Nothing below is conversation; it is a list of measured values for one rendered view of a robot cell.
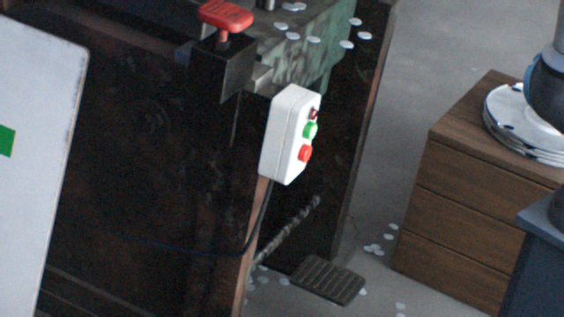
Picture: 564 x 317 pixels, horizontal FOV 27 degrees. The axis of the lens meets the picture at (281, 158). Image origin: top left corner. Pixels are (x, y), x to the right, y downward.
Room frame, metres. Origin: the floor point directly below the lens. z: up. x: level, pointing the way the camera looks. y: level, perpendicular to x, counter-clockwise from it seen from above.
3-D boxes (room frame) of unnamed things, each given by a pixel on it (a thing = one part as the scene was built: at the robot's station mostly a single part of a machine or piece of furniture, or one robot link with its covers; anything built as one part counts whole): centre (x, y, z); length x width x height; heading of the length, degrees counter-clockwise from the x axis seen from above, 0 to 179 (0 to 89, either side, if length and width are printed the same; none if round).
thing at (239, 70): (1.49, 0.11, 0.62); 0.10 x 0.06 x 0.20; 160
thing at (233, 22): (1.47, 0.12, 0.72); 0.07 x 0.06 x 0.08; 70
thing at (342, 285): (1.81, 0.09, 0.14); 0.59 x 0.10 x 0.05; 70
